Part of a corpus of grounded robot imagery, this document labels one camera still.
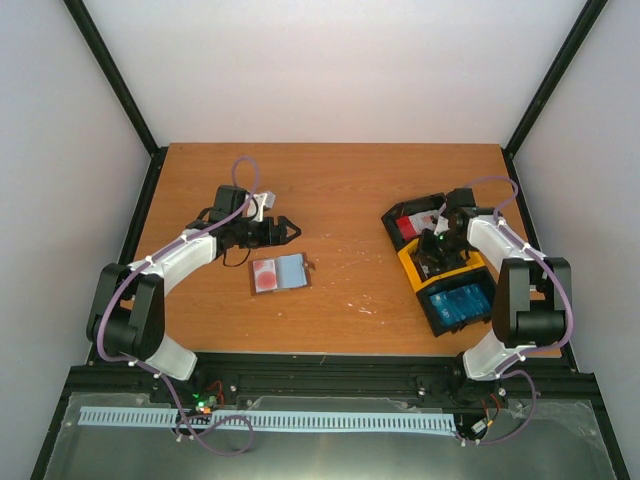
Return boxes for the black yellow card tray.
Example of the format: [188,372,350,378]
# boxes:
[381,193,496,337]

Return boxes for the light blue cable duct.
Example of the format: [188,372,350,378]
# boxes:
[77,406,456,436]

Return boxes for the red white credit card stack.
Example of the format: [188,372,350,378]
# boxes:
[396,210,439,241]

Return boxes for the right black frame post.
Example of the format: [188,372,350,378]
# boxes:
[503,0,609,156]

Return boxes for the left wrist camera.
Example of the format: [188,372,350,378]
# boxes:
[245,191,276,223]

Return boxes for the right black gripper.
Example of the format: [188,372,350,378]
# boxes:
[411,228,471,270]

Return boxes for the left black frame post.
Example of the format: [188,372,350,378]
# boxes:
[62,0,169,159]

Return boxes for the metal base plate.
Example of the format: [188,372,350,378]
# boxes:
[35,395,617,479]

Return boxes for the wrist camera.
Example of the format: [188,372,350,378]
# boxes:
[433,202,449,236]
[245,191,276,223]

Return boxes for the left controller board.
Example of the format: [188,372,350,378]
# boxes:
[194,380,225,415]

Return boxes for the brown leather card holder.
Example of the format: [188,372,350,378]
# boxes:
[248,253,315,295]

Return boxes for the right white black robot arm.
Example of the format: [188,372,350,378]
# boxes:
[410,187,573,404]

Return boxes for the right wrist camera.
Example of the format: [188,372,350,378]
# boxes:
[433,202,449,236]

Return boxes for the black frame post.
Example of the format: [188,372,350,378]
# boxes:
[62,0,169,159]
[503,0,609,156]

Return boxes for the right connector wires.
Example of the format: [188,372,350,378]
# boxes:
[469,389,506,436]

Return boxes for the black aluminium frame rail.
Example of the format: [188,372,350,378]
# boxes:
[64,352,599,409]

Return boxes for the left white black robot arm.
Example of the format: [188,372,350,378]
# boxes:
[86,185,302,403]

